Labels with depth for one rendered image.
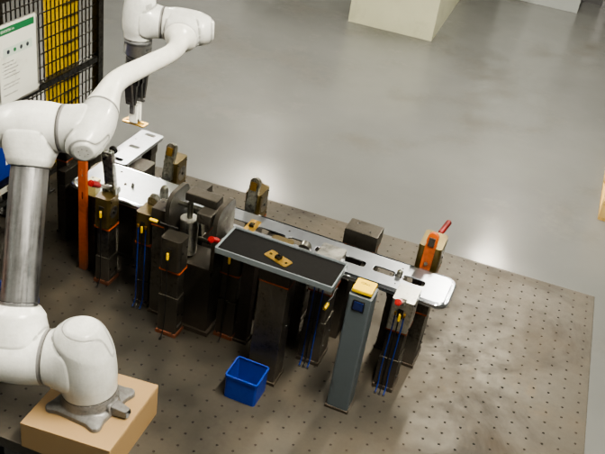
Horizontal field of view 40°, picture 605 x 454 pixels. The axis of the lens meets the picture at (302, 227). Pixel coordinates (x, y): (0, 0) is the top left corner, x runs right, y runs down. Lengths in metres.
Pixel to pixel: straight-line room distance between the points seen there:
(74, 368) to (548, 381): 1.59
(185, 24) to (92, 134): 0.57
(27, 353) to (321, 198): 3.05
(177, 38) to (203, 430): 1.18
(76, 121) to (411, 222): 3.07
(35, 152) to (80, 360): 0.56
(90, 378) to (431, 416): 1.07
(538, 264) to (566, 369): 1.94
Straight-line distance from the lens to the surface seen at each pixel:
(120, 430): 2.37
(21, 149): 2.32
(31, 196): 2.33
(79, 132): 2.26
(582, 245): 5.31
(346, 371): 2.54
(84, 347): 2.25
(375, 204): 5.13
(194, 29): 2.67
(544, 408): 2.90
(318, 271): 2.40
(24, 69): 3.28
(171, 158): 3.08
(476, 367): 2.95
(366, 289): 2.37
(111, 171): 2.83
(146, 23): 2.71
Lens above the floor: 2.54
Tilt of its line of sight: 32 degrees down
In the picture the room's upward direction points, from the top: 9 degrees clockwise
